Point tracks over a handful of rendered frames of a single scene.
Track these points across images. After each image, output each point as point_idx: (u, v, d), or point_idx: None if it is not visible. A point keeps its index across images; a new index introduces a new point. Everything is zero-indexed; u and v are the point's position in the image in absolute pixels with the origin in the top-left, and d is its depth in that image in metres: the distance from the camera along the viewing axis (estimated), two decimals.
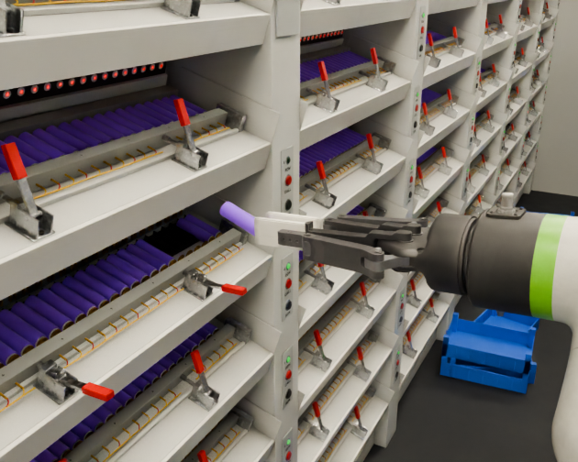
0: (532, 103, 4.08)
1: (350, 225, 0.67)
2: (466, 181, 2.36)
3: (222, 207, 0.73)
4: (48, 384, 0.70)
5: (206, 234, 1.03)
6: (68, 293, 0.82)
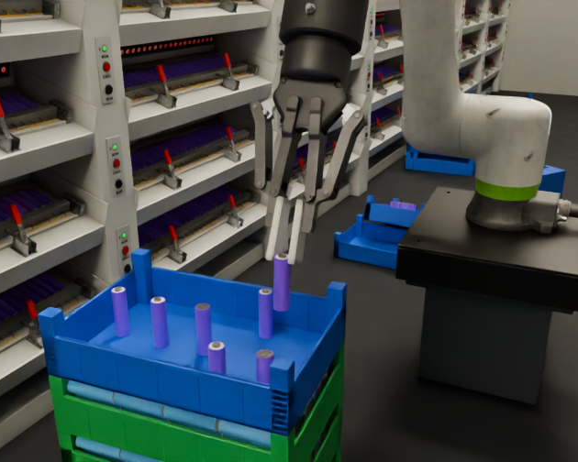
0: (498, 7, 4.68)
1: None
2: None
3: None
4: None
5: None
6: None
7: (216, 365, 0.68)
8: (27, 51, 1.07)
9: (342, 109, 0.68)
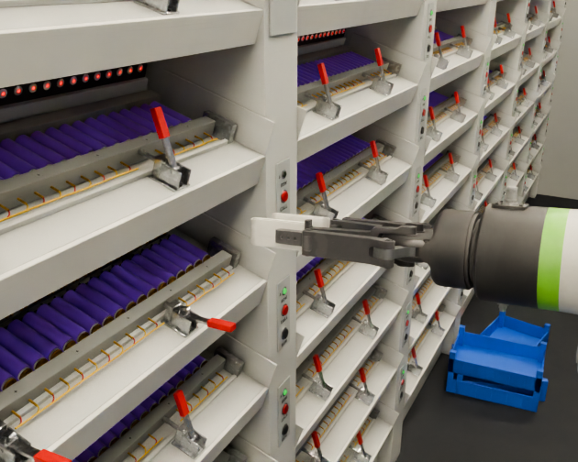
0: (539, 104, 3.97)
1: (355, 224, 0.68)
2: (473, 188, 2.25)
3: (150, 248, 0.91)
4: None
5: (193, 257, 0.91)
6: (27, 334, 0.70)
7: (152, 281, 0.87)
8: None
9: None
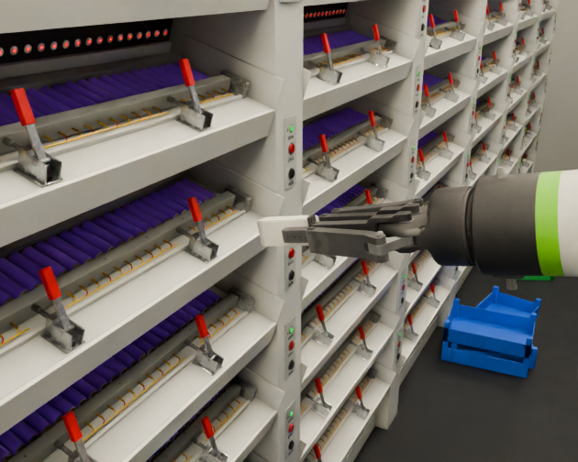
0: (532, 94, 4.09)
1: None
2: (467, 167, 2.37)
3: (166, 189, 1.04)
4: (55, 334, 0.70)
5: (203, 196, 1.04)
6: (65, 246, 0.83)
7: (168, 214, 0.99)
8: None
9: (395, 236, 0.60)
